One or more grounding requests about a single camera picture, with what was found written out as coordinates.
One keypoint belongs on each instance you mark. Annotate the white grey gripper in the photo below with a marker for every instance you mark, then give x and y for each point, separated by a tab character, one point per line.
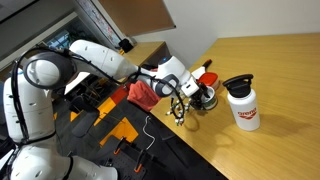
190	88

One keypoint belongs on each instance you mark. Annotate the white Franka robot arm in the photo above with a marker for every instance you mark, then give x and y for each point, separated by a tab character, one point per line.
100	58

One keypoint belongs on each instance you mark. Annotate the green white wrapped candy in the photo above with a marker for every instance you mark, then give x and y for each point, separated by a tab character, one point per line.
169	113
187	107
182	116
173	106
176	120

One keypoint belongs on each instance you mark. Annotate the red round lid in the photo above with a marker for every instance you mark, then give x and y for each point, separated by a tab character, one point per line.
208	79

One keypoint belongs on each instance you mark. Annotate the white bottle with black cap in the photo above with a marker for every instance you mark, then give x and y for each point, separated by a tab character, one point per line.
246	113

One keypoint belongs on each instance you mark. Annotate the salmon red towel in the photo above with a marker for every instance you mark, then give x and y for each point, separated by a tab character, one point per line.
141	95

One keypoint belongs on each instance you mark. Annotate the wooden background desk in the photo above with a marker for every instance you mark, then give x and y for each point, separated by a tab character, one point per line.
146	50

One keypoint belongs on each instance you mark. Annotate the black object on desk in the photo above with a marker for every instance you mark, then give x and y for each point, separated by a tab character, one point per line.
125	45

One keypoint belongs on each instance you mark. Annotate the brown corkboard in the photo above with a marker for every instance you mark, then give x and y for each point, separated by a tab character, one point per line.
136	16

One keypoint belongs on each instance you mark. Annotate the black perforated mount plate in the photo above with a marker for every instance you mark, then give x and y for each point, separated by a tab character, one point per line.
123	166

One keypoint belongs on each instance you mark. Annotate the wall poster board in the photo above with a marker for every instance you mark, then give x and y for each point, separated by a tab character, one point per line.
100	21

